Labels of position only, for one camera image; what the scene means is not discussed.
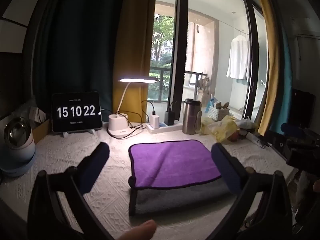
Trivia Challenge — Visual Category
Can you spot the yellow curtain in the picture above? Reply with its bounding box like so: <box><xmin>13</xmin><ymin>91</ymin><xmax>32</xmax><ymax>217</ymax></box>
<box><xmin>251</xmin><ymin>0</ymin><xmax>280</xmax><ymax>134</ymax></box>
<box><xmin>112</xmin><ymin>0</ymin><xmax>157</xmax><ymax>123</ymax></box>

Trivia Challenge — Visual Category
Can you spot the blue curtain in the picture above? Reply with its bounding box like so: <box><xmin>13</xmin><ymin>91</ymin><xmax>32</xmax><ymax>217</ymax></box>
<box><xmin>269</xmin><ymin>27</ymin><xmax>293</xmax><ymax>132</ymax></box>

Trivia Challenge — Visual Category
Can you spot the purple towel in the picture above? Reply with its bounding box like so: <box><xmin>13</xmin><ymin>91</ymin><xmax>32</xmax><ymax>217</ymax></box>
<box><xmin>128</xmin><ymin>139</ymin><xmax>222</xmax><ymax>190</ymax></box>

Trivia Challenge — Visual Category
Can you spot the white woven basket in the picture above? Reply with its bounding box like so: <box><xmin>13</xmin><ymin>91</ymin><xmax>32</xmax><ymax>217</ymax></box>
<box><xmin>207</xmin><ymin>105</ymin><xmax>231</xmax><ymax>122</ymax></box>

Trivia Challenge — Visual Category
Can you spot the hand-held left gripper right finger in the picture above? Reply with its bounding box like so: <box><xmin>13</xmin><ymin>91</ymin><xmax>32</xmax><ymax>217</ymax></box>
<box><xmin>207</xmin><ymin>143</ymin><xmax>293</xmax><ymax>240</ymax></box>

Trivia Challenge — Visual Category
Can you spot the tablet with clock display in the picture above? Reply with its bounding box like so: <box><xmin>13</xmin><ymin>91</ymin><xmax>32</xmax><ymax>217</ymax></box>
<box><xmin>51</xmin><ymin>91</ymin><xmax>103</xmax><ymax>133</ymax></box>

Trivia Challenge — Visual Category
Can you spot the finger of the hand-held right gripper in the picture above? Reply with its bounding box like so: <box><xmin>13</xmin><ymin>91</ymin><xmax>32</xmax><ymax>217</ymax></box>
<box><xmin>280</xmin><ymin>122</ymin><xmax>307</xmax><ymax>137</ymax></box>

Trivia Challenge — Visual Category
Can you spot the white patterned tablecloth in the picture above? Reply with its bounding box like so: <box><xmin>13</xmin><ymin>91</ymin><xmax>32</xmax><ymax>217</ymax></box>
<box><xmin>0</xmin><ymin>122</ymin><xmax>297</xmax><ymax>240</ymax></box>

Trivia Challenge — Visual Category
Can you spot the dark green curtain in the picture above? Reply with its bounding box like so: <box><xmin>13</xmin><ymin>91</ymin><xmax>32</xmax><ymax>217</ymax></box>
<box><xmin>32</xmin><ymin>0</ymin><xmax>128</xmax><ymax>117</ymax></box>

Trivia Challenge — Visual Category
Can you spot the person's left hand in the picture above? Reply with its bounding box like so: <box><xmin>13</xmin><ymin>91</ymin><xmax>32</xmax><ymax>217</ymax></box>
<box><xmin>117</xmin><ymin>219</ymin><xmax>157</xmax><ymax>240</ymax></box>

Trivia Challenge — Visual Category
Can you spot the white tablet stand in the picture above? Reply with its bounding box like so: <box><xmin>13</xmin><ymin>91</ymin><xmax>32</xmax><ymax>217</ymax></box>
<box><xmin>62</xmin><ymin>128</ymin><xmax>96</xmax><ymax>137</ymax></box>

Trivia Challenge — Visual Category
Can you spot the white hanging shirt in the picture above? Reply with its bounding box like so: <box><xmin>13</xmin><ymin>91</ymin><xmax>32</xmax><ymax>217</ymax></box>
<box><xmin>226</xmin><ymin>34</ymin><xmax>251</xmax><ymax>81</ymax></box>

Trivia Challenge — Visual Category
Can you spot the white tube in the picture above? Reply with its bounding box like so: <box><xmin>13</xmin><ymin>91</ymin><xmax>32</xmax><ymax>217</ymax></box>
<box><xmin>246</xmin><ymin>132</ymin><xmax>266</xmax><ymax>147</ymax></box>

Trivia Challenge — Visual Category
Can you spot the steel thermos bottle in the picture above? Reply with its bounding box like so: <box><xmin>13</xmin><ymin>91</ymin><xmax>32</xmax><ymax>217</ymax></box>
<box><xmin>182</xmin><ymin>98</ymin><xmax>202</xmax><ymax>135</ymax></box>

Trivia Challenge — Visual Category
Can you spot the black cable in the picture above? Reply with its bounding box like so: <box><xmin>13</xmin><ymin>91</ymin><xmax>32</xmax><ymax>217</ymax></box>
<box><xmin>100</xmin><ymin>100</ymin><xmax>156</xmax><ymax>139</ymax></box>

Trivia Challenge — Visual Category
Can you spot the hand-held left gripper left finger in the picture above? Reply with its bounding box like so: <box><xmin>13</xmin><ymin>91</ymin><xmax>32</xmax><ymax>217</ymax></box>
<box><xmin>27</xmin><ymin>142</ymin><xmax>114</xmax><ymax>240</ymax></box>

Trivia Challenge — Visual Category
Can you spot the black sliding door frame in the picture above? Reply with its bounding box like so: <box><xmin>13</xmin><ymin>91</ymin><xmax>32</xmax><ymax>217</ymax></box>
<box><xmin>168</xmin><ymin>0</ymin><xmax>269</xmax><ymax>127</ymax></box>

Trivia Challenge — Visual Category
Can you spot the cat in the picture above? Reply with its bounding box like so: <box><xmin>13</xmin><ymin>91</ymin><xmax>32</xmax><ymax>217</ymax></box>
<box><xmin>197</xmin><ymin>76</ymin><xmax>211</xmax><ymax>91</ymax></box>

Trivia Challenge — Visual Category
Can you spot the yellow plastic bag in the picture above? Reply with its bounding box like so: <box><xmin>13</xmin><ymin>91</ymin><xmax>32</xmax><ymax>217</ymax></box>
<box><xmin>201</xmin><ymin>115</ymin><xmax>241</xmax><ymax>143</ymax></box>

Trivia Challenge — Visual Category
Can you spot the white power strip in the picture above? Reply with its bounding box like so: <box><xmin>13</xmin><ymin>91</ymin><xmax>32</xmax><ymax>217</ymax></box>
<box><xmin>146</xmin><ymin>120</ymin><xmax>182</xmax><ymax>134</ymax></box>

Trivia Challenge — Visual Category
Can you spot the grey towel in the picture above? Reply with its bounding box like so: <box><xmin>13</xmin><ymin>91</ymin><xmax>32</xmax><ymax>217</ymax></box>
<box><xmin>129</xmin><ymin>177</ymin><xmax>238</xmax><ymax>217</ymax></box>

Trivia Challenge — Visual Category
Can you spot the black box device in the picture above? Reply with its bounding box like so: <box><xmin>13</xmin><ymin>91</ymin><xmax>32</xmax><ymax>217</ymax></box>
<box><xmin>291</xmin><ymin>88</ymin><xmax>316</xmax><ymax>128</ymax></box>

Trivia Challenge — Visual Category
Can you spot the white desk lamp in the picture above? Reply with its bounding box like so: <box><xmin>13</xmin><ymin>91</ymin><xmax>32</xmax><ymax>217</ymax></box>
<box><xmin>107</xmin><ymin>76</ymin><xmax>160</xmax><ymax>138</ymax></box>

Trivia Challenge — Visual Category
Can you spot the cardboard box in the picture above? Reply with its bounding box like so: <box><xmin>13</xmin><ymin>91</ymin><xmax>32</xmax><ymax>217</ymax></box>
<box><xmin>32</xmin><ymin>118</ymin><xmax>52</xmax><ymax>145</ymax></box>

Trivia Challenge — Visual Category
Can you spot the black charger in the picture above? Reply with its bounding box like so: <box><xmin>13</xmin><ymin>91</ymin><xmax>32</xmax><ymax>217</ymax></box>
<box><xmin>164</xmin><ymin>110</ymin><xmax>176</xmax><ymax>126</ymax></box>

